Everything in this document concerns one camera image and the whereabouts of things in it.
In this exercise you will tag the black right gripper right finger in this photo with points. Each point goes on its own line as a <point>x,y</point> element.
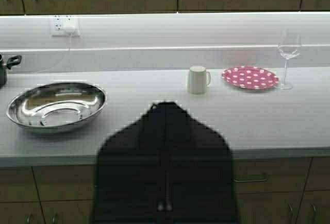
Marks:
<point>199,171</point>

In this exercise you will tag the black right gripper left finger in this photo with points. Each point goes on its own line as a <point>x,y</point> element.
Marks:
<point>127,172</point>

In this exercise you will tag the large steel bowl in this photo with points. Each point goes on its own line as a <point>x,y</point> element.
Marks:
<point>57,107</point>

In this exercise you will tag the black cooking pot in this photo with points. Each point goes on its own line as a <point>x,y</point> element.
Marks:
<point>12,61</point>

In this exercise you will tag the wooden right drawer front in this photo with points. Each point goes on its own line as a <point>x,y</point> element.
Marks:
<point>284,175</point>

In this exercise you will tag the wooden drawer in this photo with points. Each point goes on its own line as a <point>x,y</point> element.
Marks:
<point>47,183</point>
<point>284,175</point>

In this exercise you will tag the wooden left drawer front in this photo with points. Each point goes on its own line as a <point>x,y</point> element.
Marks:
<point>47,183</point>

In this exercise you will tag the cream ceramic mug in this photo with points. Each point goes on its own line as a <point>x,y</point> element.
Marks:
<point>198,80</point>

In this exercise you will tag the pink polka dot plate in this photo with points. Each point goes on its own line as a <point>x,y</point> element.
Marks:
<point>250,77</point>

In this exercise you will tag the white plug adapter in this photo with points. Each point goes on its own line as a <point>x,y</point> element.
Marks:
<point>69,26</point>

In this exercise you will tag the clear wine glass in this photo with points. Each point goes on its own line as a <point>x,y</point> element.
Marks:
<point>289,47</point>

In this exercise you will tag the steel right drawer handle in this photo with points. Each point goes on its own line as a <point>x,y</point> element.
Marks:
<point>262,178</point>

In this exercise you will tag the white wall outlet plate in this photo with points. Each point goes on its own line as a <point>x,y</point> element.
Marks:
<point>56,25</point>

